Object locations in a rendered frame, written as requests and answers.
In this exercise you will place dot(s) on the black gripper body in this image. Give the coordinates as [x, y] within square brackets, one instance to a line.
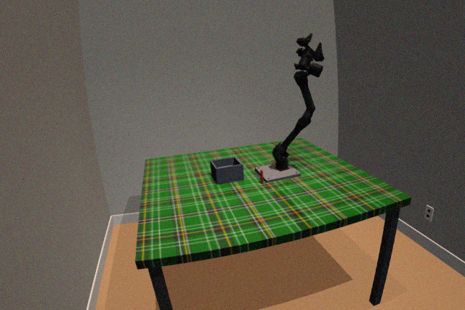
[308, 52]

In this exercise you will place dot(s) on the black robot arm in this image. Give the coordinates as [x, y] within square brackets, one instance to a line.
[279, 152]

